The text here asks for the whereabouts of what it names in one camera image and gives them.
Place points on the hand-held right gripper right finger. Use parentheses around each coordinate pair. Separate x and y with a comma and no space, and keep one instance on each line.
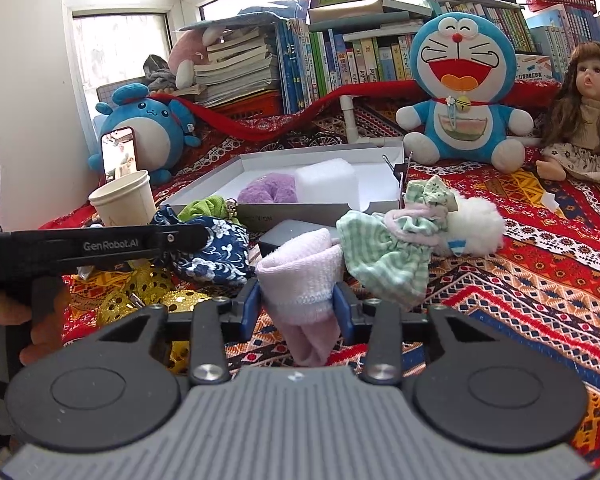
(342,310)

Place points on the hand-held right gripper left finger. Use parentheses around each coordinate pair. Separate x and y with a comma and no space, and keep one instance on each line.
(250,305)

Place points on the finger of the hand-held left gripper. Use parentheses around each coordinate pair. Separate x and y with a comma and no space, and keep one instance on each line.
(180,241)

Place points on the bright green cloth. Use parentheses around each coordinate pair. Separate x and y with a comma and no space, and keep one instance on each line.
(205,207)

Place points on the blue floral cloth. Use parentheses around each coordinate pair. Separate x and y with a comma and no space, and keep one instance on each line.
(222,257)

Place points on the pink towel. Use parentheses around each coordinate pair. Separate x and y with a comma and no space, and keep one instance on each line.
(300,275)

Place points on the gold sequin cloth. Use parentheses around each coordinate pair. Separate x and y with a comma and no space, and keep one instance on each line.
(145,285)

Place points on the green striped cloth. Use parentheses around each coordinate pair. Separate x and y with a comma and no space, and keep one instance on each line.
(380,255)

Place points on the white cardboard box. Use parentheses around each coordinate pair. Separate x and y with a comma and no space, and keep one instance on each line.
(370,180)

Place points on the person's left hand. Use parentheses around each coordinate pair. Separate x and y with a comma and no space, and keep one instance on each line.
(42,345)

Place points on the white paper cup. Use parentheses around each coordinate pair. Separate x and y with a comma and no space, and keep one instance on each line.
(125,200)

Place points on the purple fluffy cloth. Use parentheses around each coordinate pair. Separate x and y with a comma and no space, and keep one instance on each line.
(270,190)

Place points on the smartphone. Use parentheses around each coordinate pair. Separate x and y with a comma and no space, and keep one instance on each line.
(120,152)

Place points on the pink scrunchie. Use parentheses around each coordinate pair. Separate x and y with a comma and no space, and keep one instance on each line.
(415,227)

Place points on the round blue plush toy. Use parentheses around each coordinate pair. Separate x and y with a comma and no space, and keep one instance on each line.
(155,130)

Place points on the plain red cloth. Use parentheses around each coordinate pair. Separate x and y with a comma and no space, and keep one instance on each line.
(240,127)

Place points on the white sponge block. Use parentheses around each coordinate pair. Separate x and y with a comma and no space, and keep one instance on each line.
(330,180)

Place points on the small green floral cloth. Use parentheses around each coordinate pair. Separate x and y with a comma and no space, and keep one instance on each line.
(425,192)

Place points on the white fluffy plush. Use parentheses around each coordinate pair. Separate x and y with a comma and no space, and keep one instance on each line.
(475,225)

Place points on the orange plastic crate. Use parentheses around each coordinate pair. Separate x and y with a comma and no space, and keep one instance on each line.
(260,102)

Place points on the grey board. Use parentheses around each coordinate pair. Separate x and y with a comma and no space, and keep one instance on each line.
(105,92)

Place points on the grey cloth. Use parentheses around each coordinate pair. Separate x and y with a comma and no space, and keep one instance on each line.
(157,72)

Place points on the stack of flat books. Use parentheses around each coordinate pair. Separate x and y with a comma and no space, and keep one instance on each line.
(235,65)

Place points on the pink plush toy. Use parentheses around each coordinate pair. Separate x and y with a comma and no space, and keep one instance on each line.
(185,52)

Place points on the white plastic pipe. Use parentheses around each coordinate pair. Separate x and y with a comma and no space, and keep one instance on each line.
(350,120)

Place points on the patterned red blanket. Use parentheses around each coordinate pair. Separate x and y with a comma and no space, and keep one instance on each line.
(530,270)

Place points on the white paper scrap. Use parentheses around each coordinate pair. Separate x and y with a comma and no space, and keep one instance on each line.
(551,202)

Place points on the row of upright books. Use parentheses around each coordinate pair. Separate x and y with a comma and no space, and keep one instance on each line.
(330,60)

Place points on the light blue folder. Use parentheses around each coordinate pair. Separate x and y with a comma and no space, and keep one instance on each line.
(260,12)

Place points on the blue cat plush toy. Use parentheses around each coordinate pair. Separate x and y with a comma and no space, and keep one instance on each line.
(460,60)

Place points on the grey and green books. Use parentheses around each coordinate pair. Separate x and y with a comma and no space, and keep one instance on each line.
(350,12)

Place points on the white printed carton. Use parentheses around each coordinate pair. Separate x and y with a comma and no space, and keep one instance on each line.
(532,67)

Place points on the brown-haired doll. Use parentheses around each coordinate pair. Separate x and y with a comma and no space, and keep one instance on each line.
(590,90)

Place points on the white window frame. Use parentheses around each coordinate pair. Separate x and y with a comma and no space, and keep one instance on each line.
(120,2)

